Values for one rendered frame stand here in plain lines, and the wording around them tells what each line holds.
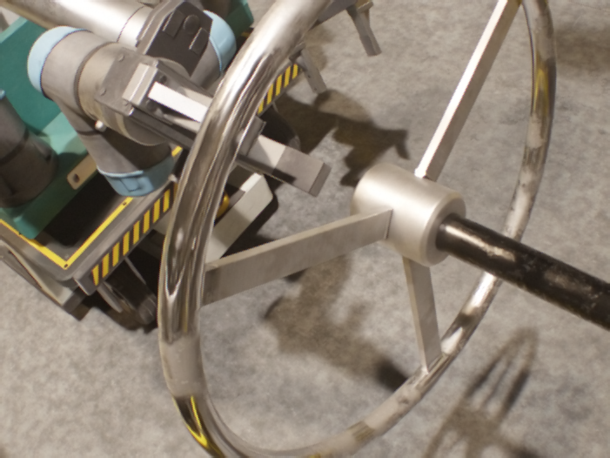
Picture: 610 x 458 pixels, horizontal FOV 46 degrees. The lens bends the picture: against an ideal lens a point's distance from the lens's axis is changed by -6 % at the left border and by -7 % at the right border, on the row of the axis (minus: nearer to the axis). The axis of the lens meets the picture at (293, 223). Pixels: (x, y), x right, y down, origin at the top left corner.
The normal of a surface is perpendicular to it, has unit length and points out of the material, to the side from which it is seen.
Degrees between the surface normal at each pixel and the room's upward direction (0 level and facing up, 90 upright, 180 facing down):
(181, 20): 90
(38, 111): 90
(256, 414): 0
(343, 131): 0
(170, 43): 90
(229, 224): 90
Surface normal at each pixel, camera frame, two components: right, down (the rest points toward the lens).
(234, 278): 0.72, 0.36
